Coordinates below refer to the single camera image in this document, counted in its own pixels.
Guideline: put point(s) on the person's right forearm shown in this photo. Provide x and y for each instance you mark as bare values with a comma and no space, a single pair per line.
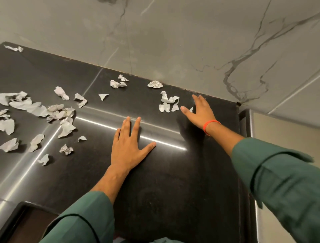
225,137

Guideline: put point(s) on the white paper scraps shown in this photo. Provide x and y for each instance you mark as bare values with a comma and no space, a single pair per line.
66,127

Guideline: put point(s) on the person's right hand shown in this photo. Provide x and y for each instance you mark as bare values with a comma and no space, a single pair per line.
201,115

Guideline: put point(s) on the silver dishwasher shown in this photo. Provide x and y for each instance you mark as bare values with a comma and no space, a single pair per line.
287,137

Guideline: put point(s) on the person's left hand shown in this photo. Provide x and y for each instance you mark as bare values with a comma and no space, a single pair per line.
127,150

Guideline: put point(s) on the green shirt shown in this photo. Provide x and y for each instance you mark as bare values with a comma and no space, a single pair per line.
275,170

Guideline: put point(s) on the person's left forearm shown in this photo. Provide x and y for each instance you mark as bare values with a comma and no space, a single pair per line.
112,182

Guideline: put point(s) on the orange thread wristband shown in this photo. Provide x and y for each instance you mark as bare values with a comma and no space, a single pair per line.
210,123

